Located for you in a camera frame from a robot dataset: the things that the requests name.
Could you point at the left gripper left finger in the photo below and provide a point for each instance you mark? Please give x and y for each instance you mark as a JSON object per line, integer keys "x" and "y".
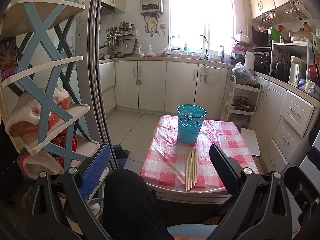
{"x": 47, "y": 218}

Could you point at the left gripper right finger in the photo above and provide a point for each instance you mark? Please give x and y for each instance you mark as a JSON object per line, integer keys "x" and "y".
{"x": 261, "y": 207}

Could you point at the bamboo chopstick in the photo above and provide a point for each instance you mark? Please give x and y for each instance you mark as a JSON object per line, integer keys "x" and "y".
{"x": 196, "y": 165}
{"x": 188, "y": 171}
{"x": 194, "y": 161}
{"x": 192, "y": 168}

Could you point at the white cutting board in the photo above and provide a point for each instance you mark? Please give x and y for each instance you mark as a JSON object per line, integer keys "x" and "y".
{"x": 251, "y": 142}

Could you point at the white orange plush slipper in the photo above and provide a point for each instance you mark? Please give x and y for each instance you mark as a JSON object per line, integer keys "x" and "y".
{"x": 25, "y": 117}

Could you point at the cream blue corner shelf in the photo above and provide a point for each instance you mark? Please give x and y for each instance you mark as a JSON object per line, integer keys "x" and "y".
{"x": 36, "y": 58}

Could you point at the red white checkered tablecloth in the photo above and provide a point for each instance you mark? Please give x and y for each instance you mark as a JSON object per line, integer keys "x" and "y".
{"x": 164, "y": 166}

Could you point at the white rolling storage cart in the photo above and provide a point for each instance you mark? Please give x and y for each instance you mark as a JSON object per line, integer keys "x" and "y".
{"x": 240, "y": 102}

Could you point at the blue perforated plastic basket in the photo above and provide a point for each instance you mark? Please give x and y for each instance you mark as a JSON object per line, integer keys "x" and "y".
{"x": 190, "y": 120}

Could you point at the plastic bag of vegetables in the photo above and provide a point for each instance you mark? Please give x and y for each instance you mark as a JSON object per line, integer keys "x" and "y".
{"x": 243, "y": 75}

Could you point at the white thermos jug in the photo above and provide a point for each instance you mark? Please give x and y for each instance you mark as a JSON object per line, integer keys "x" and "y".
{"x": 249, "y": 60}

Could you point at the black microwave oven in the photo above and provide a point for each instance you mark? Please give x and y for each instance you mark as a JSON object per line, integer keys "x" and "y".
{"x": 262, "y": 62}

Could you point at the white gas water heater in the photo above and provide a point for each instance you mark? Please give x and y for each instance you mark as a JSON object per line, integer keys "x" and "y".
{"x": 151, "y": 7}

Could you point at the wall utensil rack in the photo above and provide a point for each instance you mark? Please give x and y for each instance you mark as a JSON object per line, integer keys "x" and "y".
{"x": 122, "y": 29}

